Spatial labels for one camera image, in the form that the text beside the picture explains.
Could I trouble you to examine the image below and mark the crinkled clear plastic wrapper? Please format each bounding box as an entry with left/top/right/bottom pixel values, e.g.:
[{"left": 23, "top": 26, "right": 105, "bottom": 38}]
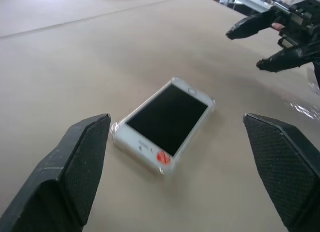
[{"left": 281, "top": 80, "right": 320, "bottom": 121}]

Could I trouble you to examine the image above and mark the white smartphone with red stickers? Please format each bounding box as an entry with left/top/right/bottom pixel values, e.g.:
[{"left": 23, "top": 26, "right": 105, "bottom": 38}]
[{"left": 116, "top": 80, "right": 212, "bottom": 174}]

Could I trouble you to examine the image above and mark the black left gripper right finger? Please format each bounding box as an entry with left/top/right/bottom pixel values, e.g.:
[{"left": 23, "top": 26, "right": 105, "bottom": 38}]
[{"left": 242, "top": 112, "right": 320, "bottom": 232}]

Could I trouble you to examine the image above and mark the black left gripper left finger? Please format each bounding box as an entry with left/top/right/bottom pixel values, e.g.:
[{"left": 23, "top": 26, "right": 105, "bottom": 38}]
[{"left": 0, "top": 113, "right": 112, "bottom": 232}]

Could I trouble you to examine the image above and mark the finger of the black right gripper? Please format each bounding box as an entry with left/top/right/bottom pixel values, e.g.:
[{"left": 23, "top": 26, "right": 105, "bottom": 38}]
[
  {"left": 255, "top": 46, "right": 315, "bottom": 74},
  {"left": 225, "top": 9, "right": 286, "bottom": 40}
]

